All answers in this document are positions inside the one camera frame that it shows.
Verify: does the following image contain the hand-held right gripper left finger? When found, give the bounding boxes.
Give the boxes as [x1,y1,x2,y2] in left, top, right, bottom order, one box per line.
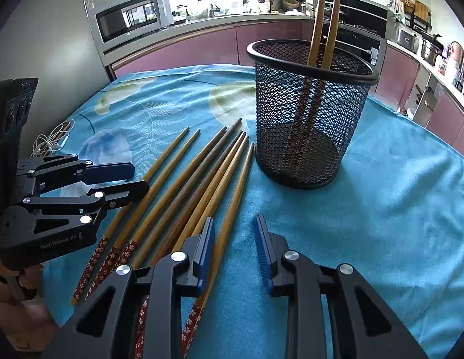
[41,217,215,359]

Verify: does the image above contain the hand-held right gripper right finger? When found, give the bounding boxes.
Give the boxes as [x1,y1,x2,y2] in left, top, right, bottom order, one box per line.
[254,214,419,359]

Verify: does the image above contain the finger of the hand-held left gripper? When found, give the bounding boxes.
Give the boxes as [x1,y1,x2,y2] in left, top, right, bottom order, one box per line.
[17,154,135,185]
[22,180,150,229]

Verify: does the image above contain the bunch of wooden chopsticks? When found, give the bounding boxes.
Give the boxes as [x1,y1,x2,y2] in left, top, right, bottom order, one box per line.
[70,118,255,359]

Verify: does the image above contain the black mesh holder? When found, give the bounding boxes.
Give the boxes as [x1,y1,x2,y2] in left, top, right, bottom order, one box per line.
[247,38,380,191]

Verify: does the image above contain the wooden chopstick with floral end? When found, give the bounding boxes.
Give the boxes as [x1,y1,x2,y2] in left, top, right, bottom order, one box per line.
[284,0,327,161]
[299,0,342,158]

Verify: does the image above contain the person's left hand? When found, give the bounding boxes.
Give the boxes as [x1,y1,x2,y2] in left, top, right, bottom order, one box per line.
[0,264,55,348]

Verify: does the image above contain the white earphones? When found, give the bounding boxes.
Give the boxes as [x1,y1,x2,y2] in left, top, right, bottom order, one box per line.
[30,120,73,156]

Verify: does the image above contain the brown wooden stick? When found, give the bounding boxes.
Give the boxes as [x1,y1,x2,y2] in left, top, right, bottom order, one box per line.
[56,121,74,140]

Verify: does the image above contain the blue printed tablecloth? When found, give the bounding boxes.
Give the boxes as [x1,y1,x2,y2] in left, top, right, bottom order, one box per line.
[43,63,464,359]

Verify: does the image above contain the counter with pink cabinets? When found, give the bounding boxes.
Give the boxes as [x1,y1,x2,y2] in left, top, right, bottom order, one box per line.
[105,9,464,154]

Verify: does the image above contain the silver microwave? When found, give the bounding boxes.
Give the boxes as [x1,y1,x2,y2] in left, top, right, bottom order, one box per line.
[95,0,172,43]

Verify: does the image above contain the black built-in oven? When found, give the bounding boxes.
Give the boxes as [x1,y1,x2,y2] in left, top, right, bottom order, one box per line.
[337,26,387,72]

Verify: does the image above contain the steel container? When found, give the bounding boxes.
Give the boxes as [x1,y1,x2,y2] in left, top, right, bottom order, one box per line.
[394,26,421,54]

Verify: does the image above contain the steel pot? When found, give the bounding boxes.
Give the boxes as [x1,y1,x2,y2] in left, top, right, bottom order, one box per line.
[421,39,444,65]

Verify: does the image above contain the wooden cutting board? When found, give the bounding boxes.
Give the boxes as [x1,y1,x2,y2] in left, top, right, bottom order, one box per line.
[414,0,430,21]

